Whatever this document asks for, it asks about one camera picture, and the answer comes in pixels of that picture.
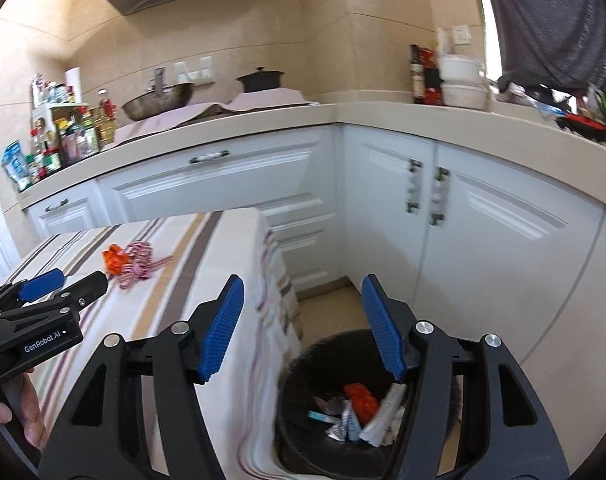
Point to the red food packets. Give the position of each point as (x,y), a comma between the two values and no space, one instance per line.
(433,85)

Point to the cluster of condiment bottles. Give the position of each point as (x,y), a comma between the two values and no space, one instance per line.
(78,135)

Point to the dark glass bottle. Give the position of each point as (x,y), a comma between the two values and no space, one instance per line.
(417,75)

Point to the dark grey cloth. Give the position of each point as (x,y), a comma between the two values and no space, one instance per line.
(548,15)

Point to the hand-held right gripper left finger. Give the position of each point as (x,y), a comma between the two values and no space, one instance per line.
(223,330)

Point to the metal wok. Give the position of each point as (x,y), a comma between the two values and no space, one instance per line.
(158,102)

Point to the white wall switch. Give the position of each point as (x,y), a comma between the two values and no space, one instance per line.
(461,35)

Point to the white tiered rack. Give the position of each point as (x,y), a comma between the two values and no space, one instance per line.
(58,107)

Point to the pink stove cover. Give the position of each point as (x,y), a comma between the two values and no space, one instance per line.
(263,97)

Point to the red white checked ribbon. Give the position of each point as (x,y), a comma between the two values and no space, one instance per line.
(143,260)

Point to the striped tablecloth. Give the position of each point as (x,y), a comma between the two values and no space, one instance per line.
(193,260)

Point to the silver foil strip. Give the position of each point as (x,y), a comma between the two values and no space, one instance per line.
(343,422)

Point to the person's left hand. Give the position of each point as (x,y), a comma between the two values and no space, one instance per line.
(33,400)

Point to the blue snack bag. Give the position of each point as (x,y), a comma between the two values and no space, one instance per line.
(15,165)

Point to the black trash bin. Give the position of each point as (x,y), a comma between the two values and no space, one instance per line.
(303,375)

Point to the paper towel roll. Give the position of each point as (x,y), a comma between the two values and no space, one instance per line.
(73,85)

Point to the orange crumpled wrapper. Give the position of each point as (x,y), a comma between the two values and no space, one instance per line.
(117,260)

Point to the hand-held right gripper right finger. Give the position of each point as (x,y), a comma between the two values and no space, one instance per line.
(380,330)

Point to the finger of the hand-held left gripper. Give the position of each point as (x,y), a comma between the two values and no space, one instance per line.
(40,284)
(90,285)

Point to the white kitchen cabinet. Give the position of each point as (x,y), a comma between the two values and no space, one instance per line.
(508,260)

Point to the white wall outlet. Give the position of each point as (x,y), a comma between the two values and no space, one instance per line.
(195,69)

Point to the white plastic bag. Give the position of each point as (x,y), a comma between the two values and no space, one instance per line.
(444,42)

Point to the black lidded pot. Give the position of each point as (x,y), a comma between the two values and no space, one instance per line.
(260,82)

